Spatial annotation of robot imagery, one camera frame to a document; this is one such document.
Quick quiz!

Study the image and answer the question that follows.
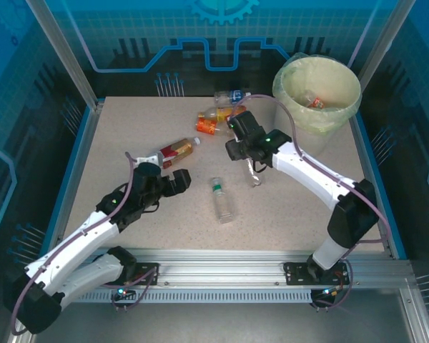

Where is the red gold tea bottle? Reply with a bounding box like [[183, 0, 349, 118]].
[[153, 136, 202, 169]]

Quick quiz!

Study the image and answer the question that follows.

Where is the orange label bottle yellow cap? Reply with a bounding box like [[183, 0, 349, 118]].
[[194, 117, 233, 138]]

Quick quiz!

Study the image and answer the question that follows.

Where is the aluminium frame post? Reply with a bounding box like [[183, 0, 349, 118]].
[[25, 0, 105, 110], [348, 0, 416, 78]]

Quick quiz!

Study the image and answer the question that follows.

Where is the clear bottle orange label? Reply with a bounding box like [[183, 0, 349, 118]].
[[300, 89, 326, 110]]

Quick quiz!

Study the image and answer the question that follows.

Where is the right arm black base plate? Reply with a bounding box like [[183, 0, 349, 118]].
[[284, 259, 351, 286]]

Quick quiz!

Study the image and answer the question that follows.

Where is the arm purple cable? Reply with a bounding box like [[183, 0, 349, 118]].
[[230, 94, 393, 312], [9, 151, 158, 337]]

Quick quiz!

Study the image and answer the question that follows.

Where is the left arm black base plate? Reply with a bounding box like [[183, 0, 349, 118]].
[[127, 262, 161, 286]]

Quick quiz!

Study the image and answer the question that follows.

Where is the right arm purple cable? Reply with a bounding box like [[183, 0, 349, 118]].
[[230, 94, 393, 312]]

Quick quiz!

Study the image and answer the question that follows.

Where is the white waste bin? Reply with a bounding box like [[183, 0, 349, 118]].
[[272, 52, 362, 158]]

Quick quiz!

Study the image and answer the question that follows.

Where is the clear bottle green neck ring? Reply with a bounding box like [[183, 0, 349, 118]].
[[209, 177, 235, 225]]

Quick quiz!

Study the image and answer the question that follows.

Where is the slotted grey cable duct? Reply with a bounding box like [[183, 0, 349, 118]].
[[73, 289, 314, 304]]

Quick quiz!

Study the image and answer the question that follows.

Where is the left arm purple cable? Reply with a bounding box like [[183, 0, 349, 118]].
[[9, 151, 158, 337]]

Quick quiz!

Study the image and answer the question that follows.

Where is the yellow orange juice bottle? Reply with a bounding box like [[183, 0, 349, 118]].
[[197, 105, 242, 123]]

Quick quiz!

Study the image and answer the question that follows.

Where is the translucent bin liner bag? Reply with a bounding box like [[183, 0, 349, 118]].
[[272, 51, 362, 136]]

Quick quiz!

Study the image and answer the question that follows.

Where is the clear bottle red cola label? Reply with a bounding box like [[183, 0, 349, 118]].
[[241, 156, 265, 188]]

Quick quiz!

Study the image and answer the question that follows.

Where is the clear bottle blue label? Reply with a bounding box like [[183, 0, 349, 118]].
[[214, 89, 253, 106]]

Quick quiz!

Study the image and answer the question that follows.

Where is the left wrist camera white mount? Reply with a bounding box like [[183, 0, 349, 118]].
[[135, 153, 164, 167]]

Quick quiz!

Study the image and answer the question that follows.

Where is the aluminium mounting rail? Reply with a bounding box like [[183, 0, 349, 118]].
[[31, 248, 415, 291]]

